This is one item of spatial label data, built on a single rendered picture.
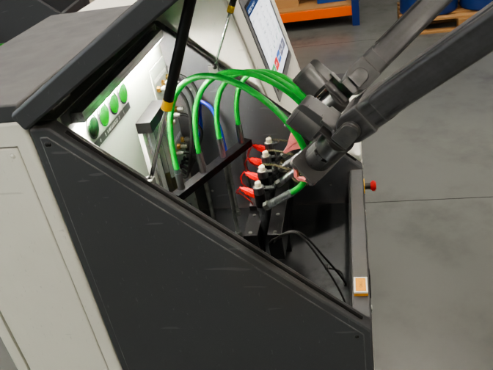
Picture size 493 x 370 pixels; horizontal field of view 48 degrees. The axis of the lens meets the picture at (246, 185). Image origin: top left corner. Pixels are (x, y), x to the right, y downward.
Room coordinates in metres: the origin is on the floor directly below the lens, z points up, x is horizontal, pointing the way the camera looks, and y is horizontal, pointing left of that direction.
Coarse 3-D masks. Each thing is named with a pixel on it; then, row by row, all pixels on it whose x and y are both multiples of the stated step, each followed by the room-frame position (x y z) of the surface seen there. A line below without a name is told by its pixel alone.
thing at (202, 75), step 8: (184, 80) 1.18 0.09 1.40; (192, 80) 1.16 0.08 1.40; (224, 80) 1.11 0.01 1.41; (232, 80) 1.10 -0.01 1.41; (176, 88) 1.19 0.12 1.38; (240, 88) 1.09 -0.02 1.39; (248, 88) 1.08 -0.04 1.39; (176, 96) 1.20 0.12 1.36; (256, 96) 1.07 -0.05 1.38; (264, 96) 1.07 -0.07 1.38; (272, 104) 1.05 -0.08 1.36; (168, 112) 1.22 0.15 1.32; (280, 112) 1.04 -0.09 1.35; (168, 120) 1.22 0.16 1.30; (168, 128) 1.23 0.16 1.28; (288, 128) 1.03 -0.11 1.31; (168, 136) 1.23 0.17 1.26; (296, 136) 1.02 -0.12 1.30; (304, 144) 1.02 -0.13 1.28; (176, 160) 1.23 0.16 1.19; (176, 168) 1.23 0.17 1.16; (304, 184) 1.02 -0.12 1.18; (296, 192) 1.03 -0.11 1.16
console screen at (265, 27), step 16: (240, 0) 1.69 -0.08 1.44; (256, 0) 1.89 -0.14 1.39; (256, 16) 1.80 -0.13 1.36; (272, 16) 2.04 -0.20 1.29; (256, 32) 1.72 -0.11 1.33; (272, 32) 1.93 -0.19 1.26; (272, 48) 1.84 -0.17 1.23; (288, 48) 2.10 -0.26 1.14; (272, 64) 1.75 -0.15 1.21; (288, 64) 2.00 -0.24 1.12
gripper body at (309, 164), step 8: (320, 136) 1.01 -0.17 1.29; (312, 144) 1.00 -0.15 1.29; (304, 152) 0.98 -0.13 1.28; (312, 152) 0.95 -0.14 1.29; (296, 160) 0.96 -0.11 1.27; (304, 160) 0.97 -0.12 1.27; (312, 160) 0.95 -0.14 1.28; (320, 160) 0.93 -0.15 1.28; (296, 168) 0.95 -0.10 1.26; (304, 168) 0.95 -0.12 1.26; (312, 168) 0.96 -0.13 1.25; (320, 168) 0.94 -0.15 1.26; (328, 168) 0.96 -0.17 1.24; (304, 176) 0.94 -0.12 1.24; (312, 176) 0.94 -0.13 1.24; (320, 176) 0.95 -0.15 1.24; (312, 184) 0.93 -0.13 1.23
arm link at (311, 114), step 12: (312, 96) 0.95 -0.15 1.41; (300, 108) 0.93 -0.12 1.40; (312, 108) 0.92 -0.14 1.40; (324, 108) 0.93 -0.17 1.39; (288, 120) 0.93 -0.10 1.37; (300, 120) 0.92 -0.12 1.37; (312, 120) 0.92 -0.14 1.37; (324, 120) 0.90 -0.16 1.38; (336, 120) 0.91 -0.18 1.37; (300, 132) 0.93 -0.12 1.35; (312, 132) 0.91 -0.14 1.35; (336, 132) 0.87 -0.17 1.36; (348, 132) 0.85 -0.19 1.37; (360, 132) 0.85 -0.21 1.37; (348, 144) 0.85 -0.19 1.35
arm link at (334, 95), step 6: (324, 84) 1.11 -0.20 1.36; (330, 84) 1.12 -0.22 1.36; (318, 90) 1.11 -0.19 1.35; (330, 90) 1.10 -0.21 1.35; (336, 90) 1.11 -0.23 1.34; (324, 96) 1.11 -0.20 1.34; (330, 96) 1.09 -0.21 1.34; (336, 96) 1.09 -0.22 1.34; (342, 96) 1.10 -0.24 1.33; (324, 102) 1.10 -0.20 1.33; (330, 102) 1.09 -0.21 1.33; (336, 102) 1.08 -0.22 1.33; (342, 102) 1.09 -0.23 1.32; (348, 102) 1.11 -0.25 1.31; (336, 108) 1.08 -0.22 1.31; (342, 108) 1.08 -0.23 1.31
